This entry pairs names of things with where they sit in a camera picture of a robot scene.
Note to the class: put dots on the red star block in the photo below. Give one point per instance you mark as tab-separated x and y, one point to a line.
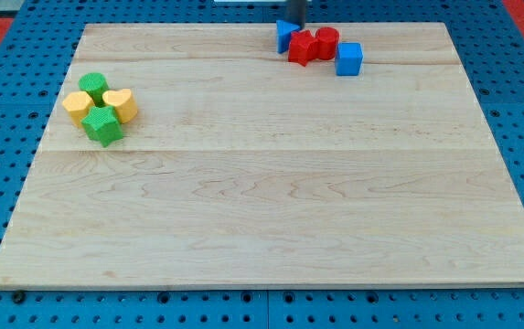
303	47

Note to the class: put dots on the red cylinder block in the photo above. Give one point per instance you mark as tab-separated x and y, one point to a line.
327	40

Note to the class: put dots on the blue triangle block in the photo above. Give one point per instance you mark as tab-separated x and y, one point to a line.
284	29

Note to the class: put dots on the green star block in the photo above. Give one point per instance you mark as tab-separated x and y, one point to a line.
101	124

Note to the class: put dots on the light wooden board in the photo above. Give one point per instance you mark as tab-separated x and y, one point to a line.
243	170

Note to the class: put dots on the blue cube block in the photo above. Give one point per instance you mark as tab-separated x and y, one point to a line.
348	59

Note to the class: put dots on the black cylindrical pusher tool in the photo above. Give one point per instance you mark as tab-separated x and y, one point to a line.
295	12

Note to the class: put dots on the yellow heart block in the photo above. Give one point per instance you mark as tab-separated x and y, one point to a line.
123	102

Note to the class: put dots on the green cylinder block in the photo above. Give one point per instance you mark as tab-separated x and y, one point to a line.
94	84

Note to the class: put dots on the yellow hexagon block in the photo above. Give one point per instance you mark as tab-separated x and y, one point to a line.
77	105

